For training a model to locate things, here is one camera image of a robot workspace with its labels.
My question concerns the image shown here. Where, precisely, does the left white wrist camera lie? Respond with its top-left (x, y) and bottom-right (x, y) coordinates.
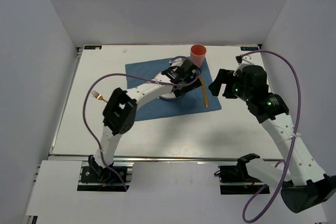
top-left (169, 57), bottom-right (185, 67)

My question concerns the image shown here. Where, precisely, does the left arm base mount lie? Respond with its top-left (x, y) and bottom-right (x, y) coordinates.
top-left (77, 162), bottom-right (133, 192)

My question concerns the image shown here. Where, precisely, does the gold knife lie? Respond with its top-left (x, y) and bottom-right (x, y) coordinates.
top-left (198, 75), bottom-right (209, 108)

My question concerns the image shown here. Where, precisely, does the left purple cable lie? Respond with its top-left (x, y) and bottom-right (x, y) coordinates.
top-left (82, 56), bottom-right (203, 192)

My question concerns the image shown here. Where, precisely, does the gold fork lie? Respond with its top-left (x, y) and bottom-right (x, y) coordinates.
top-left (90, 90), bottom-right (108, 103)

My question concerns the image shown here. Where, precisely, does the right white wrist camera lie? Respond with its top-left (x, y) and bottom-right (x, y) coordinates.
top-left (234, 55), bottom-right (254, 76)

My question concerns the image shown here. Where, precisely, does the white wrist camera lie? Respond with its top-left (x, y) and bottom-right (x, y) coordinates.
top-left (169, 57), bottom-right (185, 67)
top-left (234, 55), bottom-right (254, 76)

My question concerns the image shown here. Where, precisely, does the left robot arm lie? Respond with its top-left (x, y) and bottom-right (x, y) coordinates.
top-left (82, 57), bottom-right (202, 182)

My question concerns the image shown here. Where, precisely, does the blue cloth napkin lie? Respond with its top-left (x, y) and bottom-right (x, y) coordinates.
top-left (125, 58), bottom-right (222, 121)

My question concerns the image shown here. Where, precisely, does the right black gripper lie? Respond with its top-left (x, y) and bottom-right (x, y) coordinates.
top-left (208, 69), bottom-right (252, 102)

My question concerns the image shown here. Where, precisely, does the red cup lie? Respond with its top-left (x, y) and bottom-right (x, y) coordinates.
top-left (190, 44), bottom-right (207, 67)

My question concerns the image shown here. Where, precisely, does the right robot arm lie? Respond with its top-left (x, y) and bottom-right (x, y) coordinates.
top-left (208, 65), bottom-right (335, 213)

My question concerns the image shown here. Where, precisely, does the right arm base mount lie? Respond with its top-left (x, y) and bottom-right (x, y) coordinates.
top-left (214, 166), bottom-right (263, 195)

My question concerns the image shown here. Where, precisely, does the round plate with red characters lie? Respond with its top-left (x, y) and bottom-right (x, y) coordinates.
top-left (153, 72), bottom-right (179, 100)

